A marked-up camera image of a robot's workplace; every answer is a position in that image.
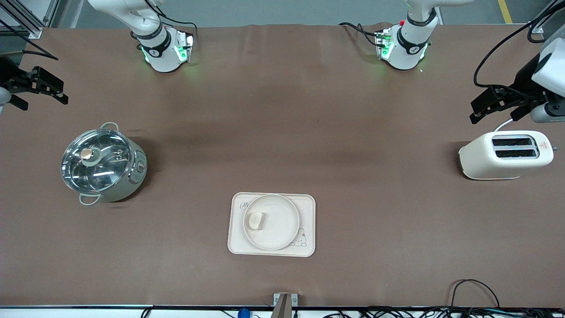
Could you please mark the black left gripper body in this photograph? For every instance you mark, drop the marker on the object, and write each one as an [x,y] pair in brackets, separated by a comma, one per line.
[524,82]

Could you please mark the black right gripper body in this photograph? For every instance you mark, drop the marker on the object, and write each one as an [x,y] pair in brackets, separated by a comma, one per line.
[8,75]

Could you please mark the glass pot lid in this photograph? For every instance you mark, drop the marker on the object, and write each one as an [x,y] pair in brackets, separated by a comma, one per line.
[101,172]

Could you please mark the cream round plate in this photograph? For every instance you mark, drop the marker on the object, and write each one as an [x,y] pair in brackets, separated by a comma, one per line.
[278,221]

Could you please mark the white steamed bun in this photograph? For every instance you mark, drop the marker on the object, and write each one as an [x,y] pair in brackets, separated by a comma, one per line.
[256,221]

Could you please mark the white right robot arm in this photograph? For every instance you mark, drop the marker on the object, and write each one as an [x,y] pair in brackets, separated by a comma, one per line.
[163,55]

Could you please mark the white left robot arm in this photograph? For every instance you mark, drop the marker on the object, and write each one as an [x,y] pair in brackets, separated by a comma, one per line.
[408,48]

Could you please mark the cream two-slot toaster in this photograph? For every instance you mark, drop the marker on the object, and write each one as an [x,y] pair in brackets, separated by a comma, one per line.
[481,159]

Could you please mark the silver electric cooking pot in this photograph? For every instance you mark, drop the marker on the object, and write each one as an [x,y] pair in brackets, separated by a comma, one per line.
[132,179]

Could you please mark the brown table cover mat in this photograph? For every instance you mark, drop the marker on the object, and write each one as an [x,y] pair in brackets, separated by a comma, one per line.
[353,132]

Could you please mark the cream rabbit print tray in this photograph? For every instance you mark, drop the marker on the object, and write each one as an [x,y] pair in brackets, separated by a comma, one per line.
[305,204]

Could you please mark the blue round cap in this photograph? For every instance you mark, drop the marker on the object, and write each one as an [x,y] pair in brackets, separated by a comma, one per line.
[243,313]

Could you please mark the aluminium frame profile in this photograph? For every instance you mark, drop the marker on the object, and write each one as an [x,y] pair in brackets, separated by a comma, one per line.
[33,31]
[536,30]

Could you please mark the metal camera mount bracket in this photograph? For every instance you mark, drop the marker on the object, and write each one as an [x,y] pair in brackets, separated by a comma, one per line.
[284,304]

